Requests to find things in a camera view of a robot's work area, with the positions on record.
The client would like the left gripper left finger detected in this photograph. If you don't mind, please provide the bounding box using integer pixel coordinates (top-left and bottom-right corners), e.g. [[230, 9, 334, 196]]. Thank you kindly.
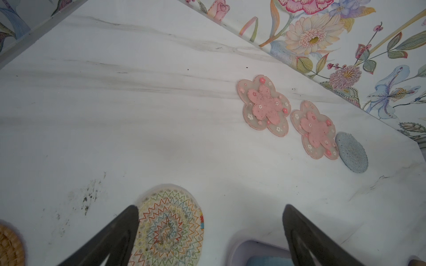
[[60, 205, 139, 266]]

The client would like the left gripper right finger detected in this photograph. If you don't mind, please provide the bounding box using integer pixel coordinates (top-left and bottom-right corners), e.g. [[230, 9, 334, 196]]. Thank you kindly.
[[282, 205, 363, 266]]

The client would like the multicolour embroidered round coaster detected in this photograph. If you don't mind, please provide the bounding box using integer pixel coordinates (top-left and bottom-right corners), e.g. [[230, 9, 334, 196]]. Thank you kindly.
[[128, 185, 204, 266]]

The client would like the grey blue woven coaster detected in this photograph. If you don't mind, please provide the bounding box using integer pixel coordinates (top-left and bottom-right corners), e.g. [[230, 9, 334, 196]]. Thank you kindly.
[[336, 132, 368, 174]]

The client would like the pink flower coaster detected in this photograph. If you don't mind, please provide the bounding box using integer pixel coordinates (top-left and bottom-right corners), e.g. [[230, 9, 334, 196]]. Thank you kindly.
[[236, 75, 292, 137], [290, 100, 339, 160]]

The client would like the woven rattan round coaster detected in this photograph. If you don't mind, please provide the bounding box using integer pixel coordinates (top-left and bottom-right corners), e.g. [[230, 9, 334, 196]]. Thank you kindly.
[[1, 224, 26, 266]]

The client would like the blue mug white inside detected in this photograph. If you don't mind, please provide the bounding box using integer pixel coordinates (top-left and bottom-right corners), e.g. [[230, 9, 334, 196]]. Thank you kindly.
[[246, 256, 294, 266]]

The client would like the lavender serving tray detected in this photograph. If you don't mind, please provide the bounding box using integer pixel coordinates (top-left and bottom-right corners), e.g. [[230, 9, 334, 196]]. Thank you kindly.
[[226, 239, 291, 266]]

